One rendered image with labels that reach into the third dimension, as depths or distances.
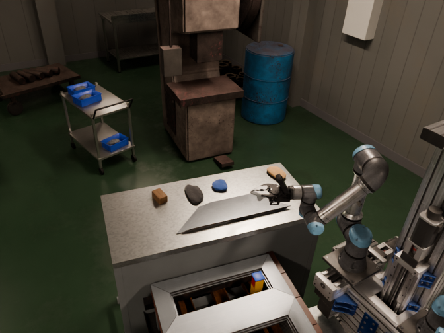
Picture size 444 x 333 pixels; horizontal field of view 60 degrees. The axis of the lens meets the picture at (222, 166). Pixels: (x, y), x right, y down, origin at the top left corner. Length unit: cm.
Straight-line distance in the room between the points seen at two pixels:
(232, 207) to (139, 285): 71
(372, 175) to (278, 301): 87
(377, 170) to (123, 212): 147
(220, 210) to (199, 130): 223
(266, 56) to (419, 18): 177
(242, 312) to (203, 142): 278
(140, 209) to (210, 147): 237
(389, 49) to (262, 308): 370
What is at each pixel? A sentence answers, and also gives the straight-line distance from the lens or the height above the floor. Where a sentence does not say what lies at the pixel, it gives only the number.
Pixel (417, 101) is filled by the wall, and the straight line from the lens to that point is 502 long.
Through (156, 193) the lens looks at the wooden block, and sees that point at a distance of 250.
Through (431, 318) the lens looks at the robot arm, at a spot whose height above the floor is 117.
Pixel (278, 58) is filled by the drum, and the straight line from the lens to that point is 527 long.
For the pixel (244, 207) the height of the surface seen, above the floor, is 107.
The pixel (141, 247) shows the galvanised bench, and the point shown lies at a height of 105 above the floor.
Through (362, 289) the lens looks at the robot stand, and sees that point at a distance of 232.
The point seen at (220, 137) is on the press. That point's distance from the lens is 470.
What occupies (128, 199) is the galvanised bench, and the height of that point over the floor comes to 105.
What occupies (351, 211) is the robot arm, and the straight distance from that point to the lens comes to 218.
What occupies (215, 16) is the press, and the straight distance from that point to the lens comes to 417.
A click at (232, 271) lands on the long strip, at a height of 85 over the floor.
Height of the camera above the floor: 265
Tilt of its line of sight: 35 degrees down
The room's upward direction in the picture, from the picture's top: 3 degrees clockwise
